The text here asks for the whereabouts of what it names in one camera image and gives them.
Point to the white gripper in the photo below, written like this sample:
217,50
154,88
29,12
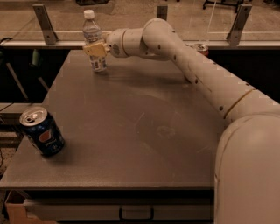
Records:
115,44

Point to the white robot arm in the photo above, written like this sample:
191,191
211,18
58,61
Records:
247,164

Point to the blue pepsi can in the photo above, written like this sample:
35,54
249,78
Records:
42,131

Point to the red coke can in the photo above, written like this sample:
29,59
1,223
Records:
203,49

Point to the grey table drawer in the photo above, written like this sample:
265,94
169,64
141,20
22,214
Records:
90,211

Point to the cardboard box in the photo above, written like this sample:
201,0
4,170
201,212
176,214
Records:
17,213

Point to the left metal bracket post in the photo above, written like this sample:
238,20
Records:
44,21

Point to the metal bracket post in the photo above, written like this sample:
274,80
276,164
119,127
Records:
44,21
162,11
235,34

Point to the middle metal bracket post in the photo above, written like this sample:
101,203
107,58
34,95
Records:
162,11

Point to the right metal bracket post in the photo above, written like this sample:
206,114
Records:
235,34

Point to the black drawer handle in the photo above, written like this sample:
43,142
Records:
136,213

